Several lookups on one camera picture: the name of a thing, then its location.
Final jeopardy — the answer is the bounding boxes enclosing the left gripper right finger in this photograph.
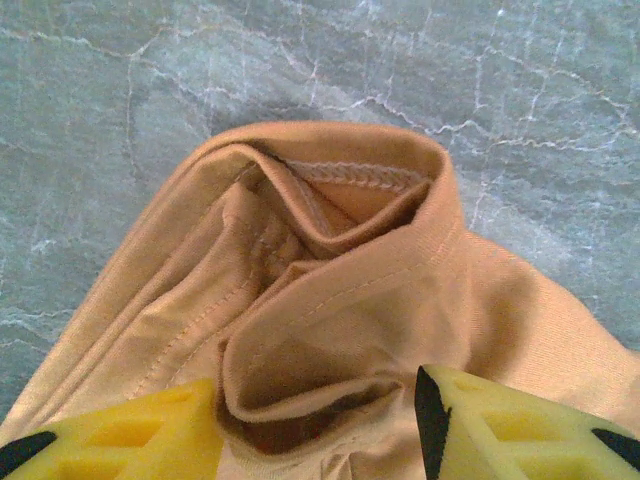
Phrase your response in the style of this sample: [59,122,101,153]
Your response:
[414,364,640,480]

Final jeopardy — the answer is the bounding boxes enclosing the orange-tan t-shirt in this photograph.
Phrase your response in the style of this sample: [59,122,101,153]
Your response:
[0,121,640,480]

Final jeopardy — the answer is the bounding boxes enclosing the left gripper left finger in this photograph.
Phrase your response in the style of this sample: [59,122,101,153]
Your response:
[0,378,224,480]

